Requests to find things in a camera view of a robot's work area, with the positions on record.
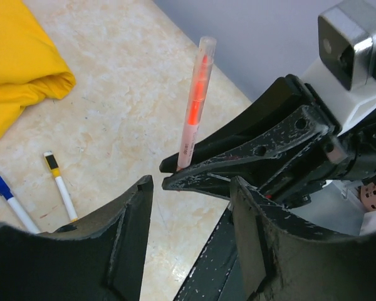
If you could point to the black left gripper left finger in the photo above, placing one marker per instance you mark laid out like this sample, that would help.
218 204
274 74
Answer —
98 257

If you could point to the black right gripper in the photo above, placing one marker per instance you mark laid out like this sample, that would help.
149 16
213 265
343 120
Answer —
287 144

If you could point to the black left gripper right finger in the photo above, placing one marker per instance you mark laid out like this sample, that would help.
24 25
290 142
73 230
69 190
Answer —
285 257

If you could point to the thin white yellow-end pen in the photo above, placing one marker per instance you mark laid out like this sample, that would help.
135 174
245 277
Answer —
70 209

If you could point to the orange pink highlighter pen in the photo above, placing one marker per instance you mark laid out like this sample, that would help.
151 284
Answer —
188 141

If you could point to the white blue-end pen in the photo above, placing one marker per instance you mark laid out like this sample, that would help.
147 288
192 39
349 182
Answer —
23 216

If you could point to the small yellow pen cap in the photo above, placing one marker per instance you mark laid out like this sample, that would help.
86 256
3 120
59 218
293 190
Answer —
52 164

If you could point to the small blue pen cap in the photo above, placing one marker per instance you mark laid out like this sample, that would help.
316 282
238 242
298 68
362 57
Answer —
5 190

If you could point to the clear pen cap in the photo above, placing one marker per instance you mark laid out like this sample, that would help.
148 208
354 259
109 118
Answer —
200 79

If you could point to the yellow folded t-shirt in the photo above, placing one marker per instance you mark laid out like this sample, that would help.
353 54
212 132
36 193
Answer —
31 67

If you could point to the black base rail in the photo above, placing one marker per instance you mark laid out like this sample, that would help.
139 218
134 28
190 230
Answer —
216 274

